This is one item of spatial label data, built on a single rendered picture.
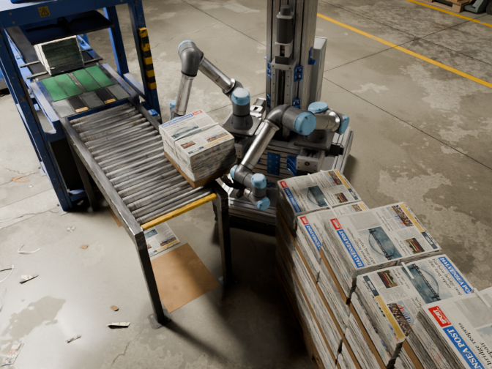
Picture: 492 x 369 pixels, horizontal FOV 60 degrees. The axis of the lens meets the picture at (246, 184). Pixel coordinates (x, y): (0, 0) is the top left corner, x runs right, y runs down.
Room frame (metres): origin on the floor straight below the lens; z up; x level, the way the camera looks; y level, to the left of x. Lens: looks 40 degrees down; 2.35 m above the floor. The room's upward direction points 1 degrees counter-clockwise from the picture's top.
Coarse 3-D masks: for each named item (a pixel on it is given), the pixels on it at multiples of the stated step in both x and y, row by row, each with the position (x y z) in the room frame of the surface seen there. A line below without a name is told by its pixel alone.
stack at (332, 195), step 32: (288, 192) 1.71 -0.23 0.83; (320, 192) 1.71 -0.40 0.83; (352, 192) 1.70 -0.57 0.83; (288, 224) 1.63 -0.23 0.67; (320, 224) 1.47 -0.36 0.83; (288, 256) 1.60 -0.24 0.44; (320, 256) 1.27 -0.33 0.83; (320, 288) 1.22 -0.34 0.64; (320, 320) 1.18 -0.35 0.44; (352, 320) 0.95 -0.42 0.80; (320, 352) 1.12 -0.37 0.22; (352, 352) 0.90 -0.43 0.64
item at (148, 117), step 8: (136, 104) 2.75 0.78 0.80; (144, 112) 2.63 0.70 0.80; (152, 120) 2.52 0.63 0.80; (208, 184) 1.84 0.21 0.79; (216, 184) 1.82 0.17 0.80; (216, 192) 1.76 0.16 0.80; (224, 192) 1.76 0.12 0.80; (216, 200) 1.77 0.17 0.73; (224, 200) 1.74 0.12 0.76; (224, 208) 1.74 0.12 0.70
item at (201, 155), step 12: (204, 132) 2.01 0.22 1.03; (216, 132) 2.00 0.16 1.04; (180, 144) 1.90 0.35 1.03; (192, 144) 1.89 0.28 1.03; (204, 144) 1.88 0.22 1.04; (216, 144) 1.88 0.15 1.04; (228, 144) 1.92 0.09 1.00; (180, 156) 1.89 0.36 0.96; (192, 156) 1.80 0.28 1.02; (204, 156) 1.83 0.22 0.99; (216, 156) 1.87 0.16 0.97; (228, 156) 1.91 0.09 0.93; (192, 168) 1.78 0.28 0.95; (204, 168) 1.82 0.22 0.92; (216, 168) 1.86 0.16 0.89; (192, 180) 1.80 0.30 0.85
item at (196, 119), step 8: (192, 112) 2.21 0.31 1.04; (200, 112) 2.21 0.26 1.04; (176, 120) 2.13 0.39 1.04; (184, 120) 2.13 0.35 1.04; (192, 120) 2.12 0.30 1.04; (200, 120) 2.12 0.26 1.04; (208, 120) 2.12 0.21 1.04; (160, 128) 2.07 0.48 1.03; (168, 128) 2.05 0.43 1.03; (176, 128) 2.05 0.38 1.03; (184, 128) 2.05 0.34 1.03; (192, 128) 2.05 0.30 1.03; (168, 136) 1.99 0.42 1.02; (168, 144) 2.01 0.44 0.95; (168, 152) 2.04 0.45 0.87
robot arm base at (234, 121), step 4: (232, 116) 2.41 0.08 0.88; (236, 116) 2.37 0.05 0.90; (240, 116) 2.37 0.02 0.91; (244, 116) 2.37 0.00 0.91; (248, 116) 2.39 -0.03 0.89; (232, 120) 2.40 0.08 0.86; (236, 120) 2.37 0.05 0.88; (240, 120) 2.36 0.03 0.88; (244, 120) 2.36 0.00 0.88; (248, 120) 2.38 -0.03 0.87; (252, 120) 2.41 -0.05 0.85; (232, 124) 2.38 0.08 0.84; (236, 124) 2.36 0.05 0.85; (240, 124) 2.35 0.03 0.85; (244, 124) 2.36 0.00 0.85; (248, 124) 2.37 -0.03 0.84; (252, 124) 2.39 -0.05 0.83; (236, 128) 2.36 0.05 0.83; (240, 128) 2.35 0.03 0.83; (244, 128) 2.35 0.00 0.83; (248, 128) 2.36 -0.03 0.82
